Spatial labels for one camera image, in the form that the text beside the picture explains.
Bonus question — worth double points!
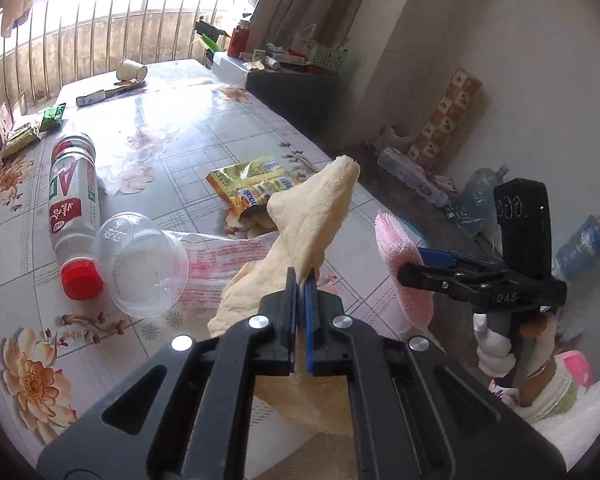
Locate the yellow snack packet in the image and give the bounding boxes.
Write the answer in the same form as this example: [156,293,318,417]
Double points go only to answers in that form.
[206,155,313,221]

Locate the light green snack packet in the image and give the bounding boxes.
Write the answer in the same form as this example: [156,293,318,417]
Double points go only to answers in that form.
[2,122,43,158]

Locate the floral tablecloth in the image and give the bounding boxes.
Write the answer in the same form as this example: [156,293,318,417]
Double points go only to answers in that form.
[0,57,381,461]

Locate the person's right hand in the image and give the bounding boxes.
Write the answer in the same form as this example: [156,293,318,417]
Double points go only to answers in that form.
[472,311,559,387]

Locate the tall tile-pattern box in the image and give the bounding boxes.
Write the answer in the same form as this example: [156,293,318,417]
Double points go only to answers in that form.
[409,67,483,171]

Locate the person's right forearm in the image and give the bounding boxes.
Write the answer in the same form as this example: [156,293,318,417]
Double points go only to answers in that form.
[515,355,583,423]

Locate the pale green perforated basket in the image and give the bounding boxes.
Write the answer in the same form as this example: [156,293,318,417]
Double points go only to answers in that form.
[311,45,349,69]

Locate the pale yellow cloth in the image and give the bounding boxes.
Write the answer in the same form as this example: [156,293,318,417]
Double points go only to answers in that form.
[207,155,361,438]

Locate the white fleece garment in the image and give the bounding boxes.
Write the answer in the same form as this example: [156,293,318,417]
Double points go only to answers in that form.
[530,375,600,471]

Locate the clear plastic bag red print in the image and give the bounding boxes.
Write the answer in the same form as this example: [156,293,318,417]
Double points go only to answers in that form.
[162,230,281,311]

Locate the plastic-wrapped water jug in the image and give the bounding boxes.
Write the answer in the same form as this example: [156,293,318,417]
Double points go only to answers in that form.
[450,164,510,236]

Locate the dark green snack packet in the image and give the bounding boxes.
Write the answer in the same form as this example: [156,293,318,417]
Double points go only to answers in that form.
[39,104,67,132]

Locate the grey cabinet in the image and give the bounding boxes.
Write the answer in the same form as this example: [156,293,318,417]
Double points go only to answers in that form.
[245,67,376,161]

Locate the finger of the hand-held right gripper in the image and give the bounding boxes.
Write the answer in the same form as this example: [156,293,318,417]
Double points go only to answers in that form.
[397,261,482,302]
[416,247,506,273]

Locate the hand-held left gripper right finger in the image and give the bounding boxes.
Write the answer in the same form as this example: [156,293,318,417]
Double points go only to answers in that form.
[302,277,567,480]

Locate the blue water jug with label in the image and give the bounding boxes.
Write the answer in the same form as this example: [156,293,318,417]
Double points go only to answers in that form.
[552,215,600,281]

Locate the pink plastic basin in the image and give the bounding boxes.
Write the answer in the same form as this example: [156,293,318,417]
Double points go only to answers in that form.
[555,350,593,388]

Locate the white sack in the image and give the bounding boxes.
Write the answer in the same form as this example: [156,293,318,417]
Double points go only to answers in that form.
[372,125,413,153]

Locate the toilet paper multipack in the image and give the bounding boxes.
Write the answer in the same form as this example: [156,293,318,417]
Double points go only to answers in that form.
[377,147,448,206]

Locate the assorted small boxes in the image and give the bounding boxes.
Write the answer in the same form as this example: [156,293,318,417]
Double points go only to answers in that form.
[250,44,313,75]

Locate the green black open box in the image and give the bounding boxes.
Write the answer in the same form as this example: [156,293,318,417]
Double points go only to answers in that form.
[195,17,231,50]

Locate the white bottle with red cap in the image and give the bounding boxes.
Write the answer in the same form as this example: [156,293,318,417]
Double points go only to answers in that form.
[50,132,105,302]

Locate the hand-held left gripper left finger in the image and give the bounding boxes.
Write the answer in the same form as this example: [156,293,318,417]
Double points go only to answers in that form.
[36,266,298,480]

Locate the clear plastic cup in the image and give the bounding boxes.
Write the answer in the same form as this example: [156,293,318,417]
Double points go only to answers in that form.
[92,211,190,318]

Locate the metal window grille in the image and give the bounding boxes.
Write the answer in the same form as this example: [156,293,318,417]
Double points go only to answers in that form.
[0,0,261,111]

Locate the pink mesh cloth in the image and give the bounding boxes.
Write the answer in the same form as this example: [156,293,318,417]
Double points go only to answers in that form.
[375,211,436,330]

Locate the paper cup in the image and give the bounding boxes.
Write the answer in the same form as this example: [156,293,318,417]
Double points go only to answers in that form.
[114,58,148,83]

